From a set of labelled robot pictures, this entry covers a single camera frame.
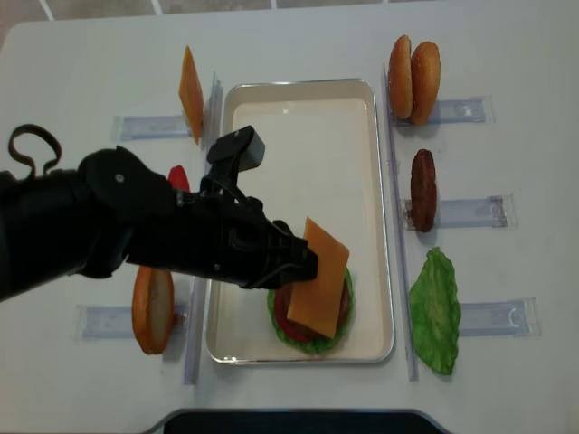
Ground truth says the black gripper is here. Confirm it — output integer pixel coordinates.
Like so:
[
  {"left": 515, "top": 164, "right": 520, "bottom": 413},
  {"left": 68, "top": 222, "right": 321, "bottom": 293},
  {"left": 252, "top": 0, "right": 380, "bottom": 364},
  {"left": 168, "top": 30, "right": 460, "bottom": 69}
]
[{"left": 127, "top": 177, "right": 318, "bottom": 289}]

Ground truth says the orange cheese slice front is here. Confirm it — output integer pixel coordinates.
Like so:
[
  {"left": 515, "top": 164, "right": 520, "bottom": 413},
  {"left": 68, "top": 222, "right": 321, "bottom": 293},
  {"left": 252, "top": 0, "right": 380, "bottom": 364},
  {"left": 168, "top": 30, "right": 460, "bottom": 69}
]
[{"left": 287, "top": 217, "right": 349, "bottom": 338}]

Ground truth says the orange cheese slice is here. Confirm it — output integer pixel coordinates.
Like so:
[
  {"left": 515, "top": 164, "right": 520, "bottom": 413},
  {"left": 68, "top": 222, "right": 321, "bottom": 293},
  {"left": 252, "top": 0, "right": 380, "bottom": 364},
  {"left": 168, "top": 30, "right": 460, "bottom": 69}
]
[
  {"left": 178, "top": 46, "right": 204, "bottom": 145},
  {"left": 287, "top": 217, "right": 349, "bottom": 338}
]

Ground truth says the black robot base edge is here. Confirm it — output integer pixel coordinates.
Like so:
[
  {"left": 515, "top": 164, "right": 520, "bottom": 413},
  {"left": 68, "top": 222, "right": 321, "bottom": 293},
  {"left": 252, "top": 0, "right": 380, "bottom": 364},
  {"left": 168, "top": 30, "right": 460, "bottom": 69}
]
[{"left": 157, "top": 410, "right": 448, "bottom": 434}]

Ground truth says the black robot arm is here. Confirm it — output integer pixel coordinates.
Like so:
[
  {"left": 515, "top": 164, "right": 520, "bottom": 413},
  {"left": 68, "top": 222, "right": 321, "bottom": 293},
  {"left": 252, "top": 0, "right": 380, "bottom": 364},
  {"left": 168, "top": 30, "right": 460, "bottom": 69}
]
[{"left": 1, "top": 147, "right": 318, "bottom": 298}]

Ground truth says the red tomato slice on stack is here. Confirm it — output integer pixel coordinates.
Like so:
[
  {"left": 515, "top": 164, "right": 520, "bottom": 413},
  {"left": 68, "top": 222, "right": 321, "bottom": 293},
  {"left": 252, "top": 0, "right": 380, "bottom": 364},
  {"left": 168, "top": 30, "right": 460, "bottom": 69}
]
[{"left": 274, "top": 285, "right": 314, "bottom": 343}]

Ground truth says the green lettuce leaf on stack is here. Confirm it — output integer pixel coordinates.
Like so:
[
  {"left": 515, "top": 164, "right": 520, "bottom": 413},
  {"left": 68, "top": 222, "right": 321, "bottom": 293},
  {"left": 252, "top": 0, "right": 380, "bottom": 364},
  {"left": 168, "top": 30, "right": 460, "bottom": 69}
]
[{"left": 267, "top": 269, "right": 355, "bottom": 354}]

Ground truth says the upright red tomato slice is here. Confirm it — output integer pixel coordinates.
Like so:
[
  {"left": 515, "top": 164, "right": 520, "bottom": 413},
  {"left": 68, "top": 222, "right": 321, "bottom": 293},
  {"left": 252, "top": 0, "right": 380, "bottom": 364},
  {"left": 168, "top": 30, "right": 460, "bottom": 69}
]
[{"left": 168, "top": 165, "right": 190, "bottom": 193}]

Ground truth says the upright green lettuce leaf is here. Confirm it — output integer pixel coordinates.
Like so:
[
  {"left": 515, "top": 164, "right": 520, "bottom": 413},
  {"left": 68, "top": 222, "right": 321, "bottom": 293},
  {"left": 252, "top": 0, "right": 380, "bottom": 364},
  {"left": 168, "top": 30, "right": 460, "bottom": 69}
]
[{"left": 409, "top": 247, "right": 461, "bottom": 376}]

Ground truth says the upright brown meat patty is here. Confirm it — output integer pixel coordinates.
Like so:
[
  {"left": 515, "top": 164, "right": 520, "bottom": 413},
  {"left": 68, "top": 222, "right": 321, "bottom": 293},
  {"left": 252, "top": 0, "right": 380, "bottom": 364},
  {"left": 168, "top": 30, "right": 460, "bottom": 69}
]
[{"left": 411, "top": 149, "right": 437, "bottom": 232}]

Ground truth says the orange cheese slice rear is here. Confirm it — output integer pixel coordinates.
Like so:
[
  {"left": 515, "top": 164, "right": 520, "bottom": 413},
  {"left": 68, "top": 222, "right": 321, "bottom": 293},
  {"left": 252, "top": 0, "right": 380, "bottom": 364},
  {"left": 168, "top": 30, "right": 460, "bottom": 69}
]
[{"left": 178, "top": 46, "right": 204, "bottom": 145}]

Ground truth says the clear cheese holder track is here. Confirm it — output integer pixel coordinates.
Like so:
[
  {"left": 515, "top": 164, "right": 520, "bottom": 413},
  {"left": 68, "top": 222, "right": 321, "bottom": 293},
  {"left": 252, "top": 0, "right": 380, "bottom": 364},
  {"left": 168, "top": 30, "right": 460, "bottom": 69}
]
[{"left": 111, "top": 115, "right": 192, "bottom": 142}]

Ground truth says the clear lettuce holder track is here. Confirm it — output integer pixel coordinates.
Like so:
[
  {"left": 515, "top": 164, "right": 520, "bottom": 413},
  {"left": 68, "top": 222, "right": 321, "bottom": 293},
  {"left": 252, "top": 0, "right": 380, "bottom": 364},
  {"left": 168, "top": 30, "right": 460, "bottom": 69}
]
[{"left": 459, "top": 297, "right": 542, "bottom": 337}]

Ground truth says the white rectangular serving tray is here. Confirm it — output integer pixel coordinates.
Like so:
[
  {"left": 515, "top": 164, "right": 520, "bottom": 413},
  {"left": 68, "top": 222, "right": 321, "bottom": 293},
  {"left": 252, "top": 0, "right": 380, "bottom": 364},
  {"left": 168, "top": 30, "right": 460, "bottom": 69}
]
[{"left": 206, "top": 79, "right": 394, "bottom": 364}]

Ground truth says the upright bun half left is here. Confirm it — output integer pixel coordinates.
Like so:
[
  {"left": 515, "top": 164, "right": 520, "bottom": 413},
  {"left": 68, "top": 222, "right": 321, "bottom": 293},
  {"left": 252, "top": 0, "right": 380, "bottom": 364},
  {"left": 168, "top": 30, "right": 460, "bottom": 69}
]
[{"left": 131, "top": 266, "right": 175, "bottom": 355}]

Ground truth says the clear left bun holder track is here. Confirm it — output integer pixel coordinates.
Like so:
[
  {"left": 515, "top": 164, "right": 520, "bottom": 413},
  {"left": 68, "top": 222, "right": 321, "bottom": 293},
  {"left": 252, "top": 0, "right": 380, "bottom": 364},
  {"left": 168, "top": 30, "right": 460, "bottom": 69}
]
[{"left": 75, "top": 303, "right": 191, "bottom": 341}]

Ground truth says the clear bun holder track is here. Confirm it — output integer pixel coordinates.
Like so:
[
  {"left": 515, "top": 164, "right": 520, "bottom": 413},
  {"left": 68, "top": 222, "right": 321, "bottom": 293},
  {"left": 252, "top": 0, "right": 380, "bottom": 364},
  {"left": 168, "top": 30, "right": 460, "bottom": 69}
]
[
  {"left": 75, "top": 303, "right": 191, "bottom": 341},
  {"left": 425, "top": 95, "right": 496, "bottom": 125}
]

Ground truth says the clear patty holder track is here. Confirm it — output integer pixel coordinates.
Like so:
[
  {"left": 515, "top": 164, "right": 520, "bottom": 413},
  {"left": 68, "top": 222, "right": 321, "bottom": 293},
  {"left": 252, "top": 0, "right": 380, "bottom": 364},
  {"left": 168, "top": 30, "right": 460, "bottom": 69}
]
[{"left": 401, "top": 193, "right": 517, "bottom": 231}]

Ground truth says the sesame bun half far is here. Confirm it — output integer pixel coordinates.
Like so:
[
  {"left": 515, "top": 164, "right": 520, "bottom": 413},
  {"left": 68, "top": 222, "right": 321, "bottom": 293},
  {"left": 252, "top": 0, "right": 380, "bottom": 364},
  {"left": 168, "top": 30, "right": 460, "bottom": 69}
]
[{"left": 387, "top": 34, "right": 413, "bottom": 119}]

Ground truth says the sesame bun half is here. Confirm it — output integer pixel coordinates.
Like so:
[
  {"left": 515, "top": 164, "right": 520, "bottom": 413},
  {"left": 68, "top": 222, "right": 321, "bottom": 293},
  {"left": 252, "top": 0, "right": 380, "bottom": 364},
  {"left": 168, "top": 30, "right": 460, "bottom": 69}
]
[
  {"left": 387, "top": 34, "right": 413, "bottom": 119},
  {"left": 411, "top": 42, "right": 441, "bottom": 126}
]

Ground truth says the sesame bun half near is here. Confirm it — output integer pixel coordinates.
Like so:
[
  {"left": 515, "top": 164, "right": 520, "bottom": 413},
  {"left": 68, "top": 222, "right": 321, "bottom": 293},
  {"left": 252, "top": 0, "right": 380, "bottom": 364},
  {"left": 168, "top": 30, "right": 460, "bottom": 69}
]
[{"left": 411, "top": 42, "right": 441, "bottom": 126}]

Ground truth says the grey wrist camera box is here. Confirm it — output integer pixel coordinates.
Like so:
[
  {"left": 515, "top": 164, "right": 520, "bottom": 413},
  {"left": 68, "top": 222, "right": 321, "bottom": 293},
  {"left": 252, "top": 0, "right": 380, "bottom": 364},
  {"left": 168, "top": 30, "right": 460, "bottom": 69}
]
[{"left": 206, "top": 126, "right": 265, "bottom": 173}]

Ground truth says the clear acrylic rail right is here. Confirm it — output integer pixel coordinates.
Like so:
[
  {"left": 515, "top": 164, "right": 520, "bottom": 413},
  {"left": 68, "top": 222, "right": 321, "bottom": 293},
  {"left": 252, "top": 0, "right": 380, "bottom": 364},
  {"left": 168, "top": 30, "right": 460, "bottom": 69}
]
[{"left": 382, "top": 61, "right": 419, "bottom": 382}]

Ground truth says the brown looped cable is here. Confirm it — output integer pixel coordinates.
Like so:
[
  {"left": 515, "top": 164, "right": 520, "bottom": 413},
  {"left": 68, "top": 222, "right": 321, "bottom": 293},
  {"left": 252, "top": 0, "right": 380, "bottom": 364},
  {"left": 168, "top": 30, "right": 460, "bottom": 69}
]
[{"left": 7, "top": 123, "right": 63, "bottom": 178}]

